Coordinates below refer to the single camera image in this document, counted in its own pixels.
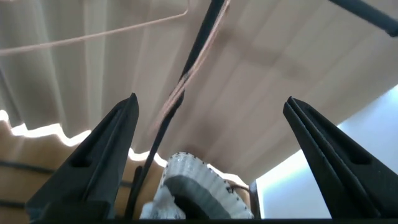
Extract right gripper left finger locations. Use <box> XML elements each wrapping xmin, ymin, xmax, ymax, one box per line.
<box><xmin>25</xmin><ymin>92</ymin><xmax>140</xmax><ymax>223</ymax></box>

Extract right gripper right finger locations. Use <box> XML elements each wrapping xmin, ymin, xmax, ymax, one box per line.
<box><xmin>282</xmin><ymin>95</ymin><xmax>398</xmax><ymax>219</ymax></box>

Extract white laundry basket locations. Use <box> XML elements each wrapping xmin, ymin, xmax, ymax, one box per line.
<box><xmin>139</xmin><ymin>151</ymin><xmax>254</xmax><ymax>220</ymax></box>

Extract black clothes rack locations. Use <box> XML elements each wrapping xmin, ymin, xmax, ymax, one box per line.
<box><xmin>0</xmin><ymin>0</ymin><xmax>398</xmax><ymax>220</ymax></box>

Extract pale grey shorts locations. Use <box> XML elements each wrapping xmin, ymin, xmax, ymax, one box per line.
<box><xmin>139</xmin><ymin>185</ymin><xmax>187</xmax><ymax>220</ymax></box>

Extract beige curtain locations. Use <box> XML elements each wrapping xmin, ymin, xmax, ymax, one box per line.
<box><xmin>0</xmin><ymin>0</ymin><xmax>398</xmax><ymax>185</ymax></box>

